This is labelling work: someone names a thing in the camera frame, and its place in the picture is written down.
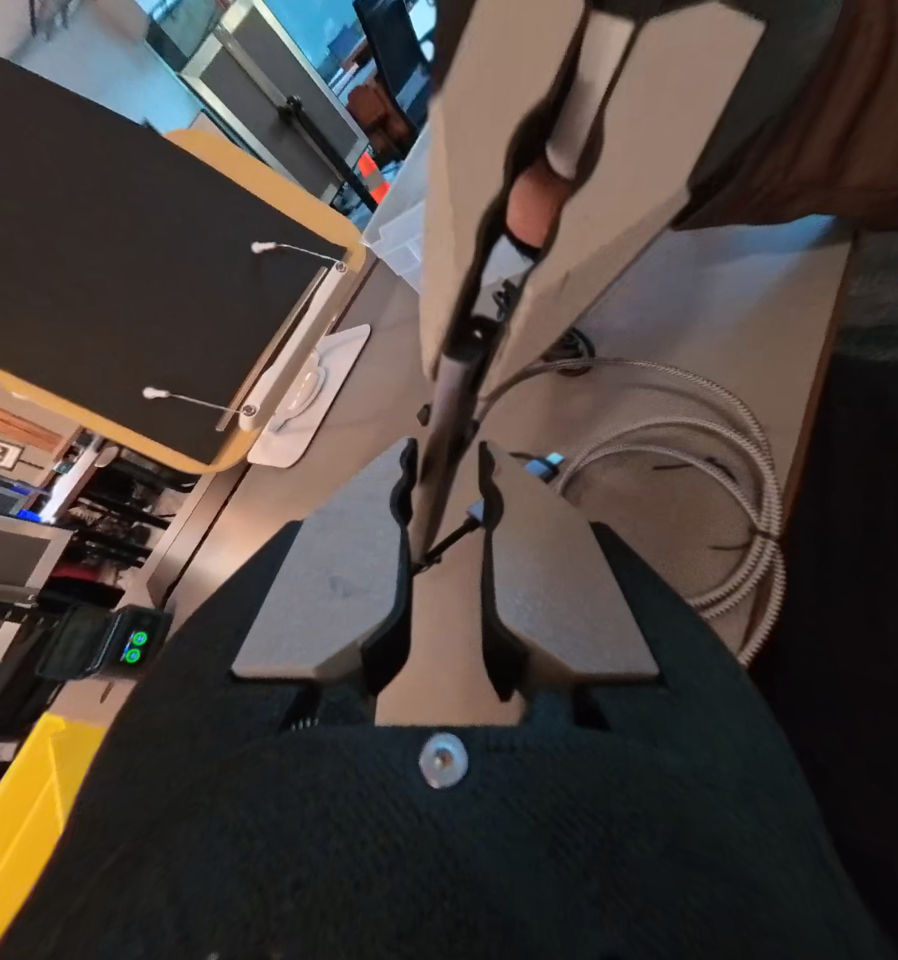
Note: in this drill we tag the small black display device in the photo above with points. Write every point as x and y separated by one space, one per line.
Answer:
81 641

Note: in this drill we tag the person's right hand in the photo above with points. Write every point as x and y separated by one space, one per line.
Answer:
531 206

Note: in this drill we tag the grey framed panel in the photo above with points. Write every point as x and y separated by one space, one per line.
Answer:
269 105

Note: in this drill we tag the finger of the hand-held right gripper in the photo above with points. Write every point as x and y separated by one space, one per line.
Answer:
471 112
643 135

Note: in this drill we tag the black desk grommet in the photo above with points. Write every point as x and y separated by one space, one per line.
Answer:
569 349

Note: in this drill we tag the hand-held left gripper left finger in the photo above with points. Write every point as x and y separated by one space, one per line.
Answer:
321 592

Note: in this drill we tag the person's brown clothing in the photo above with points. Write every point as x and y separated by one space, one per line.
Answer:
853 112

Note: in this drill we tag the clear plastic bin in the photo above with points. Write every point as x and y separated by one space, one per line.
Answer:
396 232

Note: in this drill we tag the yellow plastic bin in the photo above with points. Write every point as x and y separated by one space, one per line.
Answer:
14 825

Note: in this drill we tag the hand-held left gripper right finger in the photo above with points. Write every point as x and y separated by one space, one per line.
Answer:
561 592

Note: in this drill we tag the black board with wooden rim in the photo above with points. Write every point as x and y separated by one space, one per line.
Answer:
119 262

